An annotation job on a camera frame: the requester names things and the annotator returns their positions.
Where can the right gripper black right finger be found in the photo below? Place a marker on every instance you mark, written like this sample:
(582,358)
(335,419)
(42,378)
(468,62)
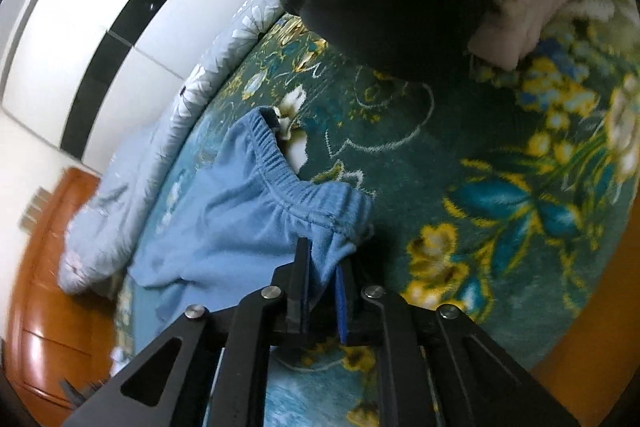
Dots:
(437,367)

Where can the white wardrobe with black stripe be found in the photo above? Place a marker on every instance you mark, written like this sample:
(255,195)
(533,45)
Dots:
(82,75)

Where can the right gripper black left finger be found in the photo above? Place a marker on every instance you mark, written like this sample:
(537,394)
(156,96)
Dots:
(209,368)

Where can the blue fleece pants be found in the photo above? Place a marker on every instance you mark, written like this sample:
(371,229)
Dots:
(238,220)

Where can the light blue floral quilt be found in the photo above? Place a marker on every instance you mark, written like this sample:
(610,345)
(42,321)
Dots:
(101,237)

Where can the green floral bed blanket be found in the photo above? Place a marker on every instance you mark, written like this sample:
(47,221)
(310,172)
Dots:
(512,195)

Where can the orange wooden headboard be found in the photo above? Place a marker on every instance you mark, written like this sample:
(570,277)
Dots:
(53,336)

